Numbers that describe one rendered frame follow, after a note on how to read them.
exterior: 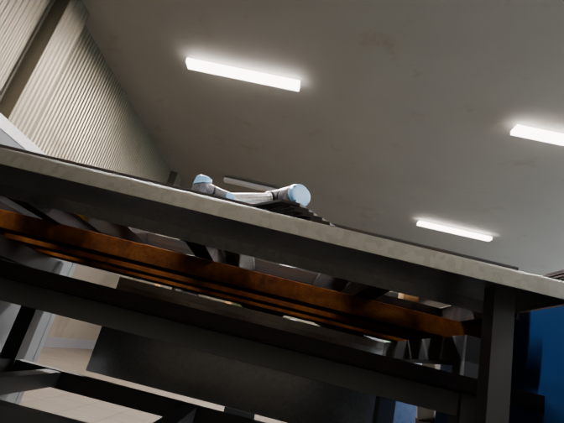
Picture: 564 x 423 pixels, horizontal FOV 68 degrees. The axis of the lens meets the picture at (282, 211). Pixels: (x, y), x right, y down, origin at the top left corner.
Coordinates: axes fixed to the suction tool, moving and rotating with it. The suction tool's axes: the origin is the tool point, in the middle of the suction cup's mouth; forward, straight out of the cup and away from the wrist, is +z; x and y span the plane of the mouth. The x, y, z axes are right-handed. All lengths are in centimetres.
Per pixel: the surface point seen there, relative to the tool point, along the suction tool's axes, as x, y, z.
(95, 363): 4, -21, 53
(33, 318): -9, -44, 42
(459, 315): -48, 99, 12
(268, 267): -4.1, 38.2, 2.2
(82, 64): 178, -233, -201
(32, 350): 26, -62, 57
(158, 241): -8.8, -6.9, 2.5
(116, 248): -58, 4, 17
